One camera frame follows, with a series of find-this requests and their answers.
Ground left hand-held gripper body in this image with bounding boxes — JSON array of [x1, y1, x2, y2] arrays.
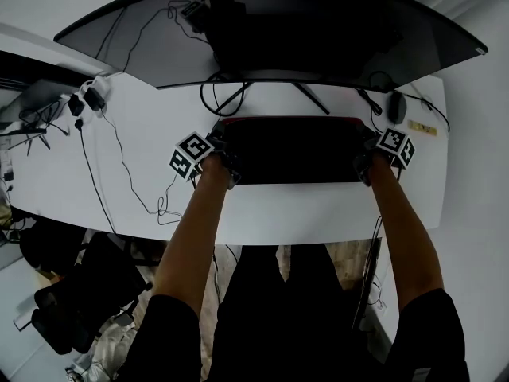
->
[[169, 127, 243, 191]]

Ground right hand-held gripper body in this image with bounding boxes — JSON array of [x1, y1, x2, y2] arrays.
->
[[352, 127, 417, 187]]

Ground red mouse pad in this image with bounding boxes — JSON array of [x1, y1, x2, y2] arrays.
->
[[216, 115, 377, 185]]

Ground person's left forearm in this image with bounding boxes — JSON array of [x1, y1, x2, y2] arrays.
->
[[153, 151, 231, 318]]

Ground person's right forearm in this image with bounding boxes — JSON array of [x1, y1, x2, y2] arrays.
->
[[367, 151, 445, 314]]

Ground black computer mouse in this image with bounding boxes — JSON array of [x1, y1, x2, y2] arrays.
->
[[388, 90, 409, 123]]

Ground yellow label strip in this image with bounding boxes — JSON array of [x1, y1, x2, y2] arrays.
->
[[408, 119, 438, 135]]

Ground black power adapter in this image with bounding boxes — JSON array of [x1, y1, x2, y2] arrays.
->
[[67, 93, 84, 117], [84, 88, 107, 111]]

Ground black bag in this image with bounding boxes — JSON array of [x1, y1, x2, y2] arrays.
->
[[19, 219, 87, 272]]

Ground dark window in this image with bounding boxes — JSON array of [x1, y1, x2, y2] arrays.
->
[[0, 49, 120, 91]]

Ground black office chair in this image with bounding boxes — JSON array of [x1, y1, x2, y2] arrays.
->
[[31, 232, 154, 356]]

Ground person's black trousers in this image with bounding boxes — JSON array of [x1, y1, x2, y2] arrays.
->
[[208, 244, 371, 382]]

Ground person's black shirt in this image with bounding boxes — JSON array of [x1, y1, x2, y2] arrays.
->
[[117, 288, 472, 382]]

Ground white crumpled cloth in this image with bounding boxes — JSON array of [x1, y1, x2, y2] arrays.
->
[[65, 324, 138, 382]]

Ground black monitor cable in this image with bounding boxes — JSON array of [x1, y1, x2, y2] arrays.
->
[[399, 90, 452, 134]]

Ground thin black looped cable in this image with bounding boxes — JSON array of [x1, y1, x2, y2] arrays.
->
[[100, 80, 242, 227]]

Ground black power cable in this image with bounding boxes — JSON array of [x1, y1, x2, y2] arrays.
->
[[73, 119, 120, 236]]

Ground tangled black cables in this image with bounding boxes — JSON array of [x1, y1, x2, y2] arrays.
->
[[17, 99, 72, 138]]

